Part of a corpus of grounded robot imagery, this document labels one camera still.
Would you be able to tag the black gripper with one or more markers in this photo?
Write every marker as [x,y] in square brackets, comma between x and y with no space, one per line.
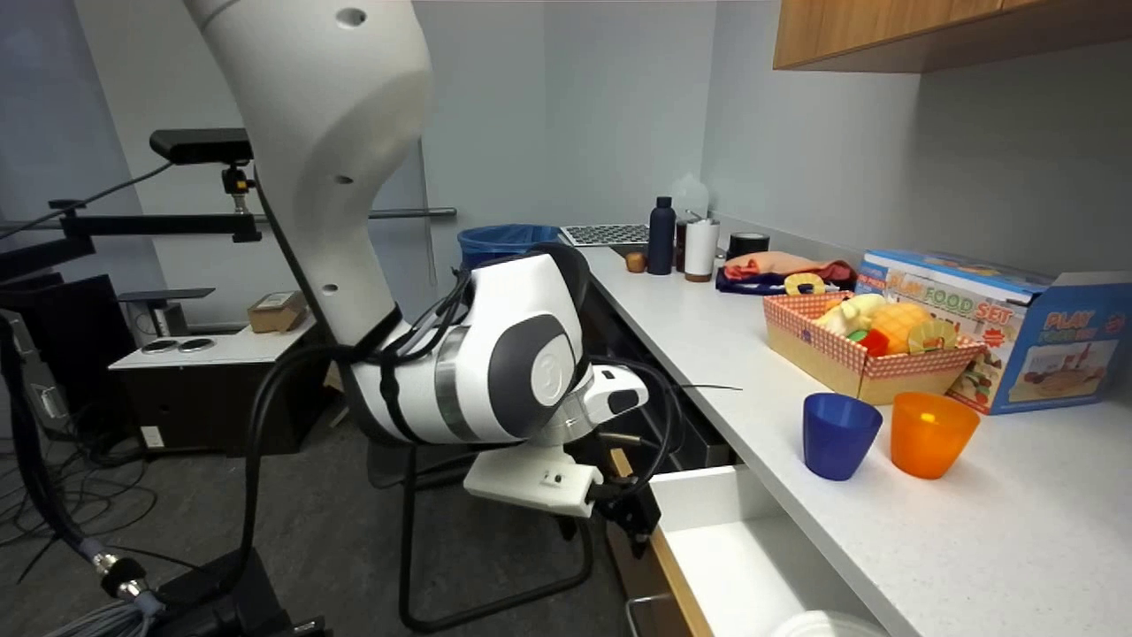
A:
[612,498]

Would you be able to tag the white drawer with wooden front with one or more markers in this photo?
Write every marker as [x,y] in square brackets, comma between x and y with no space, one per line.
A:
[730,554]

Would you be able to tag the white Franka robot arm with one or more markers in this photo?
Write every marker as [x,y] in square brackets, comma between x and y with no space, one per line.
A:
[355,128]

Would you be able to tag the wooden lower cabinet door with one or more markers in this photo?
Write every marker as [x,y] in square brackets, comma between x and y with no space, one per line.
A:
[625,559]

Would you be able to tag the stainless steel dishwasher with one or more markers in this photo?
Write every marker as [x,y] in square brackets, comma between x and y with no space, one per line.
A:
[683,413]

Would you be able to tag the blue plastic cup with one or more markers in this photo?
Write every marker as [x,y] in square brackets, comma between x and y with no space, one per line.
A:
[841,441]

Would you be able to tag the black office chair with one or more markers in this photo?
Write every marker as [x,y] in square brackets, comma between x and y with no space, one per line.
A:
[407,531]

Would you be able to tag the small brown jar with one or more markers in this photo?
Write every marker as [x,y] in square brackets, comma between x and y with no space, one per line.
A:
[635,263]

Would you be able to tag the white mug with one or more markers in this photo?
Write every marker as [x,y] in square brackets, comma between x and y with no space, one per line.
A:
[699,248]

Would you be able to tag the dark blue bottle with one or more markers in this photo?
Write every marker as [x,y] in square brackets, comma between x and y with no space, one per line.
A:
[663,235]

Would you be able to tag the yellow and black round item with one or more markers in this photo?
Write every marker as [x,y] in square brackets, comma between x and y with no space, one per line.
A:
[805,284]

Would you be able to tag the small red toy food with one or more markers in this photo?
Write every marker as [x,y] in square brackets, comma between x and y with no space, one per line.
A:
[877,340]

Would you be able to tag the pale yellow toy food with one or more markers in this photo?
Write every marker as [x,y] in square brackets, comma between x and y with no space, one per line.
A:
[852,314]

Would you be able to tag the orange plastic cup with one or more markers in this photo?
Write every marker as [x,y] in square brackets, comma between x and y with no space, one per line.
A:
[933,441]

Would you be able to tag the black cylindrical container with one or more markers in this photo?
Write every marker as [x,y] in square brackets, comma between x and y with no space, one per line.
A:
[747,244]

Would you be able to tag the blue trash bin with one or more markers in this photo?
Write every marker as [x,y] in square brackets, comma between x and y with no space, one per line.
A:
[500,244]

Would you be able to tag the orange-yellow toy food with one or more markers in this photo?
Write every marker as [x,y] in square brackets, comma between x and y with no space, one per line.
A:
[914,328]

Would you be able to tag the small cardboard box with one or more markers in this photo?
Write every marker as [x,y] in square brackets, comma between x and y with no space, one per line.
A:
[279,314]

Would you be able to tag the blue toy food box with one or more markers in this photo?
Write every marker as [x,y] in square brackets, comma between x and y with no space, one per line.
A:
[1062,340]

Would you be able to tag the black low cabinet white top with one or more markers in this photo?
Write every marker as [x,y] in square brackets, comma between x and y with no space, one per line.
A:
[200,393]

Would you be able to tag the black glasses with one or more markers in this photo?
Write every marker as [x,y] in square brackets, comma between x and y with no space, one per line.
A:
[179,343]

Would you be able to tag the wooden upper cabinet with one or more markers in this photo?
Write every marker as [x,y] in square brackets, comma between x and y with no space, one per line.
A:
[944,31]

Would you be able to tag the black equipment rack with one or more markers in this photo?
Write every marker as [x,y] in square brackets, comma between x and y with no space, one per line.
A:
[59,355]

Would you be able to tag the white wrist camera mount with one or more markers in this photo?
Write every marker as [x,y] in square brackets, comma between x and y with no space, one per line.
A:
[532,484]

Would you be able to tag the black side camera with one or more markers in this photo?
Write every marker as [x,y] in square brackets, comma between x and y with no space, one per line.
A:
[200,145]

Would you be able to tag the black side camera bar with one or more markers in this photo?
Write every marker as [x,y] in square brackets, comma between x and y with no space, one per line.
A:
[144,225]

